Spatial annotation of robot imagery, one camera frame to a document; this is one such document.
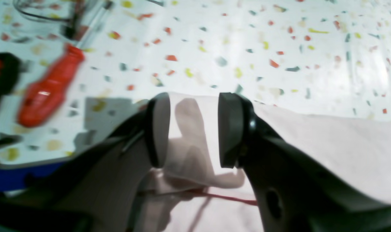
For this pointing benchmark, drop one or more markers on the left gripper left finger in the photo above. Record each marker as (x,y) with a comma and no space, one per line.
(95,191)

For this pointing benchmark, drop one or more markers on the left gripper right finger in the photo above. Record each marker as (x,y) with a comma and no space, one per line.
(294,192)

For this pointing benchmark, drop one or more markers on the pink T-shirt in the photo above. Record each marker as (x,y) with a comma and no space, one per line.
(357,151)

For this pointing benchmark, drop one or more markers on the terrazzo pattern tablecloth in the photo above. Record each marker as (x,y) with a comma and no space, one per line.
(330,57)

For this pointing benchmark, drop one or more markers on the black tool red tip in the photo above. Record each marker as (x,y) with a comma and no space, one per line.
(10,66)

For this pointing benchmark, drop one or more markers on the blue handled tool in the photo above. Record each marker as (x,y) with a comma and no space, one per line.
(24,177)

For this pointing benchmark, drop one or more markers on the red handled screwdriver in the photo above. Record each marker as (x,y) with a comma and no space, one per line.
(44,97)

